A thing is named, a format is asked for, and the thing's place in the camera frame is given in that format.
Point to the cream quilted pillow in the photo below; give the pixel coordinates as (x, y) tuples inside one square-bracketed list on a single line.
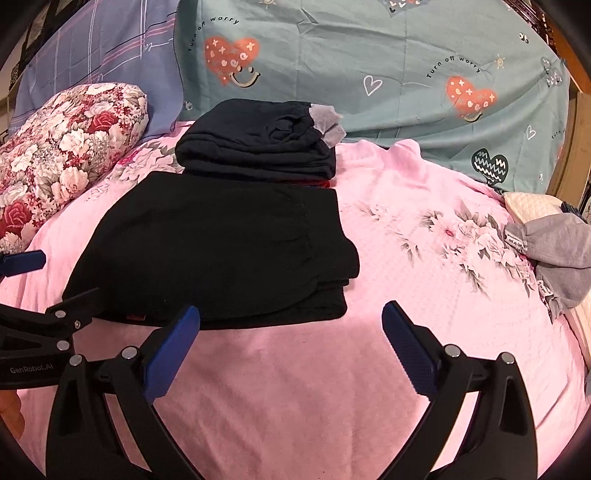
[(525, 207)]

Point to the grey sweatpants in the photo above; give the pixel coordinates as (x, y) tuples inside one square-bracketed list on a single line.
[(559, 245)]

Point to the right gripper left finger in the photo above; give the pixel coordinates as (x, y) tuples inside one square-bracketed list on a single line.
[(82, 441)]

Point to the floral red white bolster pillow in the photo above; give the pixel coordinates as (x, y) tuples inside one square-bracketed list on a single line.
[(68, 144)]

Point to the folded dark navy garment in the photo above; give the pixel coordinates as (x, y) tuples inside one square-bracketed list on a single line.
[(257, 141)]

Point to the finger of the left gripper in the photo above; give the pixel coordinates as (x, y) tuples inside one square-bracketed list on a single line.
[(73, 313), (17, 264)]

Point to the black pants with smiley patch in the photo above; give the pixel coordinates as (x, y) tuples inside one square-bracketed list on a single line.
[(246, 255)]

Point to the left hand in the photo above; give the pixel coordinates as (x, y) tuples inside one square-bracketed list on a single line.
[(10, 410)]

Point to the teal heart print pillow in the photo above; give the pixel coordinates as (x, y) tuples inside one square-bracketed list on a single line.
[(470, 81)]

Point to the small grey cloth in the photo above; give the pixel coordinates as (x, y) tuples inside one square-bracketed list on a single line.
[(328, 122)]

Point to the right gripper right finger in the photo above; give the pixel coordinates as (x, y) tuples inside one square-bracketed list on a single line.
[(500, 441)]

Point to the folded red garment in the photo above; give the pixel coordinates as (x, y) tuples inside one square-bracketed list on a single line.
[(314, 184)]

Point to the blue plaid pillow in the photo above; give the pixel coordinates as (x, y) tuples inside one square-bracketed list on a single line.
[(109, 41)]

